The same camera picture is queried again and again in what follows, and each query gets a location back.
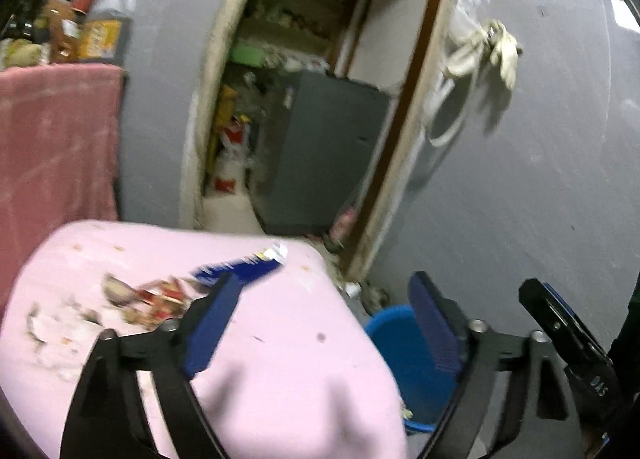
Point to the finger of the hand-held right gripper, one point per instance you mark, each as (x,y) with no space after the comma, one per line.
(555,314)

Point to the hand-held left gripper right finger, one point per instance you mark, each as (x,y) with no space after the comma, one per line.
(435,324)

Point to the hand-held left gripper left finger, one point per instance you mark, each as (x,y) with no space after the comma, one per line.
(215,324)

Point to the blue plastic bucket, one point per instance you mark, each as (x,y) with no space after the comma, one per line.
(400,354)

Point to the pink-white wrapper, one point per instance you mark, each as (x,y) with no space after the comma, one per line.
(167,304)

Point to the blue snack wrapper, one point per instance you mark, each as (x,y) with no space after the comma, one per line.
(245,269)

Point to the pink table cloth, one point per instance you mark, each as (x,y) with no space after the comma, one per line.
(280,364)

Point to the white tissue scraps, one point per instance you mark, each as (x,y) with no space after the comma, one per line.
(60,334)

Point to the white and red rice bag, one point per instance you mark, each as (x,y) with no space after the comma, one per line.
(230,159)

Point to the grey washing machine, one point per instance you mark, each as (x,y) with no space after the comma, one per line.
(320,154)

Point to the pink hanging towel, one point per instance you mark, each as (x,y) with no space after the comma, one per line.
(55,139)

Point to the cream rubber gloves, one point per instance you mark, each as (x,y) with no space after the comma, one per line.
(495,49)

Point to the green box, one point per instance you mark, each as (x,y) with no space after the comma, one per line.
(245,53)

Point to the white door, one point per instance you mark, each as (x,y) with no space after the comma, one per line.
(395,9)

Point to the large cooking oil jug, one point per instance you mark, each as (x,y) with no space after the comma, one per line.
(107,24)

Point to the clear hanging plastic bag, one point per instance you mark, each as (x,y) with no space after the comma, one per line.
(467,4)

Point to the brown sauce bottle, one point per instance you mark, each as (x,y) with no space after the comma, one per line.
(62,34)

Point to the pale yellow bag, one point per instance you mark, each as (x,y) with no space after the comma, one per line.
(20,53)

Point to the wooden door frame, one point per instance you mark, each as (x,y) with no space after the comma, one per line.
(192,164)

